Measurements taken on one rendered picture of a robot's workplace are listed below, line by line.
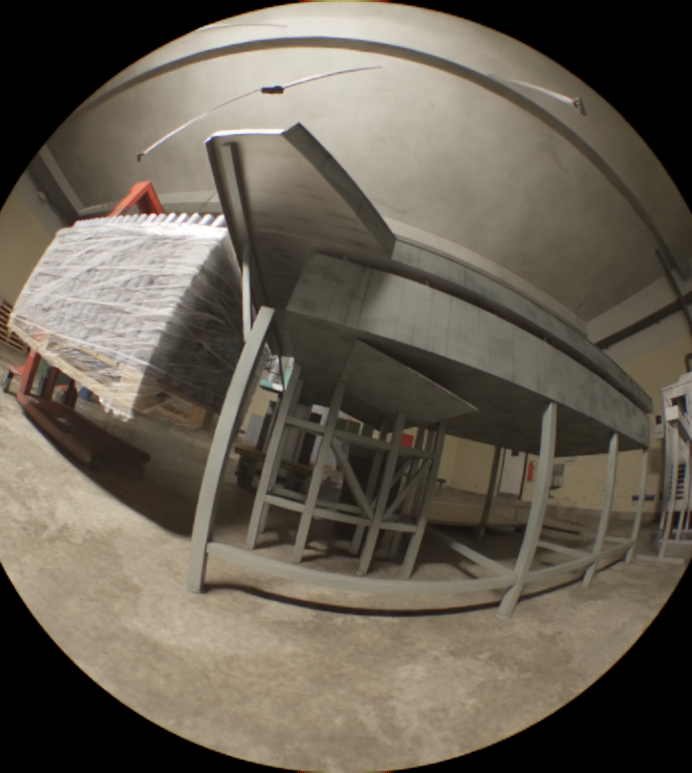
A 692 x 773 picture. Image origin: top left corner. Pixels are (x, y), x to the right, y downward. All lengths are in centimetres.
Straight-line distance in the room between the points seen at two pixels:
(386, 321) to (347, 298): 12
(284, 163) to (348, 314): 44
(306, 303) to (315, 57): 420
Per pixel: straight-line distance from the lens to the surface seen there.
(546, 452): 98
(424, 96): 434
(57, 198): 948
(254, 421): 829
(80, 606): 69
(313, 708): 59
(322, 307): 69
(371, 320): 69
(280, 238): 87
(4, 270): 976
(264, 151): 71
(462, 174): 471
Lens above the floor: 49
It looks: 15 degrees up
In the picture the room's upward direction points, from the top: 15 degrees clockwise
